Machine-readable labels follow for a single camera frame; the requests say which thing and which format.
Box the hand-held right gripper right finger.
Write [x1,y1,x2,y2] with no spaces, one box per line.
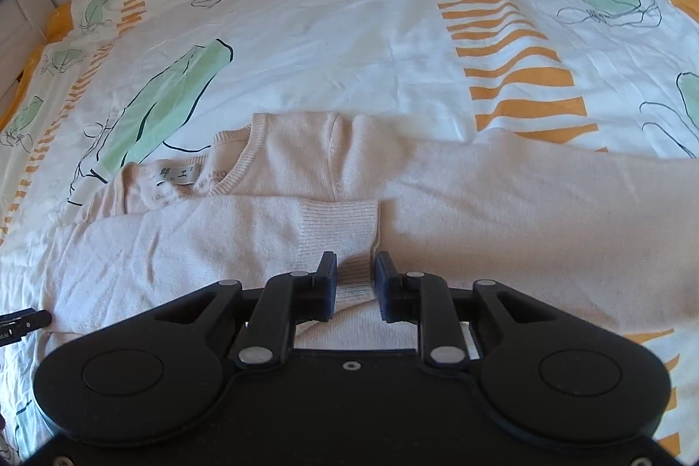
[373,251,552,369]

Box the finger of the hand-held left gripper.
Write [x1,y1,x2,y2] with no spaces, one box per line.
[0,309,53,345]

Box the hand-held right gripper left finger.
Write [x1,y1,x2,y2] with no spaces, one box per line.
[154,252,340,371]

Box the pale pink knit sweater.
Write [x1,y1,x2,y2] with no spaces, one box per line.
[41,112,699,352]

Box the leaf printed white quilt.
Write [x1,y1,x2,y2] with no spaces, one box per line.
[0,0,699,466]

